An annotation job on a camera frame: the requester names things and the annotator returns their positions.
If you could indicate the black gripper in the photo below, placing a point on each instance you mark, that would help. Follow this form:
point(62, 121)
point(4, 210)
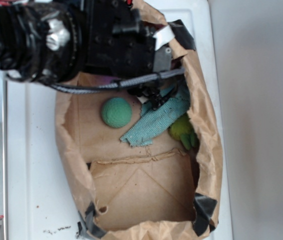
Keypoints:
point(120, 43)

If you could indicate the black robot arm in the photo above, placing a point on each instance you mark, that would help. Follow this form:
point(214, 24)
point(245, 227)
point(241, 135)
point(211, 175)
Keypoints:
point(51, 42)

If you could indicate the green dimpled ball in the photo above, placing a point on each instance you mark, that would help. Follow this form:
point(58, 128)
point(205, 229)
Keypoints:
point(116, 112)

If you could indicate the light blue cloth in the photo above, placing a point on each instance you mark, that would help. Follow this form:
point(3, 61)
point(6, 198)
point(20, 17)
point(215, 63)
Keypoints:
point(153, 123)

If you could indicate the green plush toy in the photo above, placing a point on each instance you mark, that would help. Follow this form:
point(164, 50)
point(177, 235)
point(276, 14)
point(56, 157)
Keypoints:
point(183, 131)

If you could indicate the brown paper bag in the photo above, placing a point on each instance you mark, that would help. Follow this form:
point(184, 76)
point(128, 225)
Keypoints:
point(155, 192)

